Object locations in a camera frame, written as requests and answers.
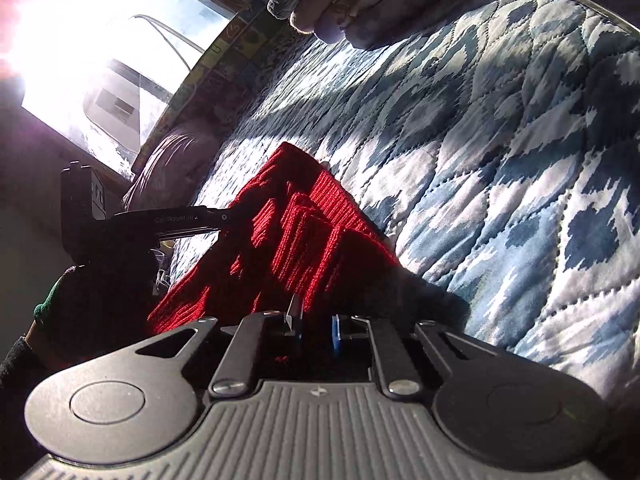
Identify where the red knitted sweater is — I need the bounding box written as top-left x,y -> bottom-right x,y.
146,143 -> 400,335

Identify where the colourful alphabet foam mat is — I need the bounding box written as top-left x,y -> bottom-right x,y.
131,0 -> 299,174

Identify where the window with wooden frame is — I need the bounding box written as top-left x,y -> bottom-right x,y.
1,0 -> 241,180

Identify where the blue white patterned quilt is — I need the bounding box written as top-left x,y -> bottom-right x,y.
195,0 -> 639,399

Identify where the gloved left hand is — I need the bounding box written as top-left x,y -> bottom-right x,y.
25,252 -> 157,370

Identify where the purple pillow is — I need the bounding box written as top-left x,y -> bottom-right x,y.
122,119 -> 224,211

